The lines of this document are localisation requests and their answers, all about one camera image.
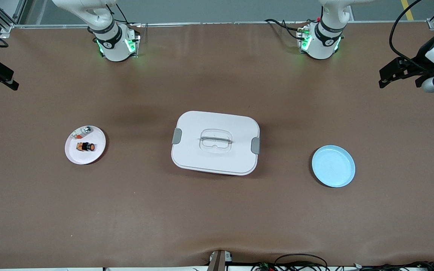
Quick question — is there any white lidded storage box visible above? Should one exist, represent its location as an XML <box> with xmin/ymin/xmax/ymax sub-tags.
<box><xmin>171</xmin><ymin>111</ymin><xmax>261</xmax><ymax>176</ymax></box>

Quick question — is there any dark camera mount post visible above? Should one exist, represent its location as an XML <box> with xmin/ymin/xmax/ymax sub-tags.
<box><xmin>207</xmin><ymin>250</ymin><xmax>233</xmax><ymax>271</ymax></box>

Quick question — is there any black looped cable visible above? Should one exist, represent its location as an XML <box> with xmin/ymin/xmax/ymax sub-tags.
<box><xmin>274</xmin><ymin>253</ymin><xmax>329</xmax><ymax>271</ymax></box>

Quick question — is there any black cable bundle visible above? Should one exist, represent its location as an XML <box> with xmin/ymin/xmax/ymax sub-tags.
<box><xmin>353</xmin><ymin>261</ymin><xmax>434</xmax><ymax>271</ymax></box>

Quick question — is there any light blue round plate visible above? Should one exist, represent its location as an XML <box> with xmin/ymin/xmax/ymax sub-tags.
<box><xmin>312</xmin><ymin>145</ymin><xmax>356</xmax><ymax>188</ymax></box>

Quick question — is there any black arm base cable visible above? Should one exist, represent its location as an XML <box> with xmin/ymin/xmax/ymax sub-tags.
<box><xmin>264</xmin><ymin>18</ymin><xmax>309</xmax><ymax>40</ymax></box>
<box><xmin>104</xmin><ymin>3</ymin><xmax>142</xmax><ymax>27</ymax></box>

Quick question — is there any aluminium table edge rail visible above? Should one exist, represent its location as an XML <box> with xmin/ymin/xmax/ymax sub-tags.
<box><xmin>12</xmin><ymin>21</ymin><xmax>434</xmax><ymax>30</ymax></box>

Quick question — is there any pink round plate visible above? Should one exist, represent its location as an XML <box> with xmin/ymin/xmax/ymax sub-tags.
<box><xmin>65</xmin><ymin>125</ymin><xmax>107</xmax><ymax>165</ymax></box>

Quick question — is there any brown table cover sheet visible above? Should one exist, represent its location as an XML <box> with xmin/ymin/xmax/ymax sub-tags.
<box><xmin>0</xmin><ymin>22</ymin><xmax>434</xmax><ymax>268</ymax></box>

